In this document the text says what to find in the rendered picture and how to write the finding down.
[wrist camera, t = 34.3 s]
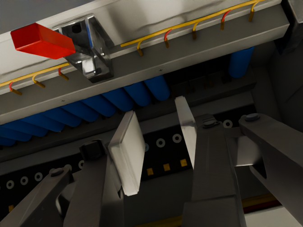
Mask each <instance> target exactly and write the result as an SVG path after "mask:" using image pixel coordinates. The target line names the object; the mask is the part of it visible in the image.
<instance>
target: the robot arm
mask: <svg viewBox="0 0 303 227"><path fill-rule="evenodd" d="M175 104H176V108H177V112H178V117H179V122H180V125H181V129H182V132H183V136H184V139H185V143H186V146H187V149H188V153H189V157H190V160H191V163H192V166H193V186H192V197H191V201H189V202H185V203H184V207H183V215H182V222H181V227H247V225H246V221H245V216H244V212H243V206H242V201H241V197H240V193H239V187H238V180H237V177H236V173H235V169H234V167H236V166H246V165H249V167H250V170H251V172H252V173H253V174H254V175H255V176H256V177H257V178H258V180H259V181H260V182H261V183H262V184H263V185H264V186H265V187H266V188H267V189H268V190H269V191H270V192H271V194H272V195H273V196H274V197H275V198H276V199H277V200H278V201H279V202H280V203H281V204H282V205H283V206H284V207H285V208H286V209H287V210H288V211H289V212H290V214H291V215H292V216H293V217H294V218H295V219H296V220H297V221H298V222H299V223H300V224H301V225H302V227H303V133H302V132H300V131H298V130H296V129H294V128H292V127H290V126H288V125H286V124H284V123H282V122H280V121H278V120H276V119H274V118H272V117H270V116H268V115H266V114H262V113H252V114H249V115H247V116H245V117H242V118H241V119H240V120H239V127H233V128H225V127H224V126H223V123H222V122H221V121H217V120H216V119H215V118H214V116H213V115H212V114H209V113H207V114H203V115H200V116H196V117H193V115H192V113H191V110H190V108H189V106H188V103H187V101H186V99H185V97H183V96H179V97H176V99H175ZM145 148H146V144H145V141H144V138H143V135H142V131H141V128H140V126H139V123H138V119H137V116H136V114H135V111H133V110H131V111H128V112H126V113H125V115H124V117H123V119H122V121H121V123H120V125H119V126H118V128H117V130H116V132H115V134H114V136H113V138H112V140H111V141H110V142H107V143H105V144H104V142H103V139H101V138H99V139H94V140H91V141H88V142H86V143H84V144H82V145H81V146H80V147H79V150H80V152H81V155H82V157H83V160H84V163H83V167H82V170H80V171H78V172H75V173H73V174H72V173H71V170H70V168H69V167H64V168H57V169H55V170H53V171H52V172H51V173H49V174H48V175H47V176H46V177H45V178H44V179H43V180H42V181H41V182H40V183H39V184H38V185H37V186H36V187H35V188H34V189H33V190H32V191H31V192H30V193H29V194H28V195H27V196H26V197H25V198H24V199H23V200H22V201H21V202H20V203H19V204H18V205H17V206H16V207H15V208H14V209H13V210H12V211H11V212H10V213H9V214H8V215H7V216H6V217H5V218H4V219H3V220H2V221H1V222H0V227H124V196H123V193H122V191H121V186H122V188H123V190H124V193H125V195H128V196H129V195H134V194H137V193H138V191H139V185H140V180H141V174H142V166H143V160H144V154H145ZM56 207H57V209H58V211H59V213H58V211H57V209H56Z"/></svg>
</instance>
